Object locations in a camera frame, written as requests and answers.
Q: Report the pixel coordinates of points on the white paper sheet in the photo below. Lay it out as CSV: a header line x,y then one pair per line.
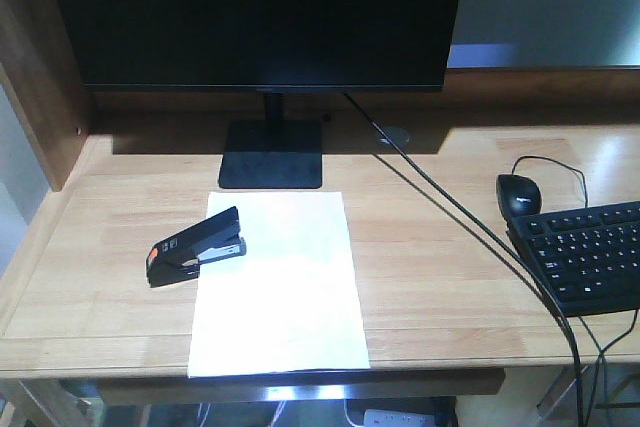
x,y
291,302

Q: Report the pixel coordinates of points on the black stapler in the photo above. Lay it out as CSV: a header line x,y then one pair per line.
x,y
179,257

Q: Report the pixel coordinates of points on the wooden desk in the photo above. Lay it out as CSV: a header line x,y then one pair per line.
x,y
436,304

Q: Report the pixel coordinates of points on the black computer monitor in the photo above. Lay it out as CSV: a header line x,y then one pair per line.
x,y
269,47

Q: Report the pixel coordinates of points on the black computer mouse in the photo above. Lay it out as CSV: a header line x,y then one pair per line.
x,y
517,196

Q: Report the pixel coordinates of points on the white power strip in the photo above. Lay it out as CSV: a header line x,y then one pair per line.
x,y
386,418

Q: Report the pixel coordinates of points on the black keyboard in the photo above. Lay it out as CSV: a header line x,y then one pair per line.
x,y
588,258

